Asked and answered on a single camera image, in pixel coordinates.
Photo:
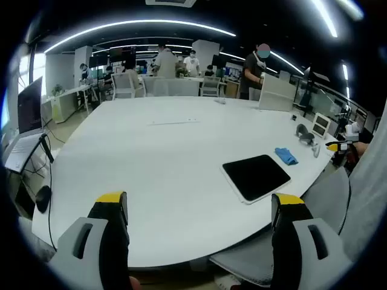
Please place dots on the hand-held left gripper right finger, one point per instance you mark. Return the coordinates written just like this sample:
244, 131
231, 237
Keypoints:
299, 250

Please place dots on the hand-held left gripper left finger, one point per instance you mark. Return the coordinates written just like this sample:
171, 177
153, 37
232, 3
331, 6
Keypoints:
90, 250

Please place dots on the blue cleaning cloth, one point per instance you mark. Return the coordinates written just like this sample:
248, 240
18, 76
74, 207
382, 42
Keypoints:
287, 155

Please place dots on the white crumpled cloth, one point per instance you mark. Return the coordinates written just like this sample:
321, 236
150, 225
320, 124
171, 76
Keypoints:
220, 101

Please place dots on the person's right hand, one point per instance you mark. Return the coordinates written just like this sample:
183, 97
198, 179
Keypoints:
360, 148

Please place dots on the person's left hand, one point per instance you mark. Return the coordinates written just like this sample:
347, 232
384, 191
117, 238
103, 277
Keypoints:
135, 284

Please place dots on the small white gadget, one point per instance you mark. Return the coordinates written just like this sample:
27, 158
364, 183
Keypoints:
316, 151

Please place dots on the black tripod stand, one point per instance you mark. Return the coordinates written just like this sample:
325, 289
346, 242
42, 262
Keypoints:
343, 127

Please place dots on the small white framed display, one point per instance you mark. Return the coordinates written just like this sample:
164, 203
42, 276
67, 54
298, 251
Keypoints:
320, 125

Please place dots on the grey headset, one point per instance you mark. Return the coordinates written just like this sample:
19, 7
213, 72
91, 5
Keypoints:
304, 133

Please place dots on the grey mesh office chair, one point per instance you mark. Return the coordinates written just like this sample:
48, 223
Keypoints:
323, 199

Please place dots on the black computer mouse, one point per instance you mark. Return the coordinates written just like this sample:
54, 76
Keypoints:
43, 197

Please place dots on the white upright board box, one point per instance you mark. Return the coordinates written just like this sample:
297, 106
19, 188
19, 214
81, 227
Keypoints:
276, 93

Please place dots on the black laptop stand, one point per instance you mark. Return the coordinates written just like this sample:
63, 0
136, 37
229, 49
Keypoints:
42, 151

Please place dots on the straight ceiling light strip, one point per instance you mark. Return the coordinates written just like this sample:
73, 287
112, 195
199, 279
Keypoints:
326, 18

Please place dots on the white office chair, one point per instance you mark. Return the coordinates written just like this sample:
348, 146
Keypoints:
123, 86
210, 86
155, 86

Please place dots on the silver laptop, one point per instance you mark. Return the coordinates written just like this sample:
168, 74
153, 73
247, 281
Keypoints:
28, 121

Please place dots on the white office desk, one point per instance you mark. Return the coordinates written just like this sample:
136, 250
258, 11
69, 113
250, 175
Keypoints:
68, 99

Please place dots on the potted green plant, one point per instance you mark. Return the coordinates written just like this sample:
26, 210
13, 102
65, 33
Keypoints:
57, 90

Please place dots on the long curved ceiling light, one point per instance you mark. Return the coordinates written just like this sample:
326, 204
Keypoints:
136, 23

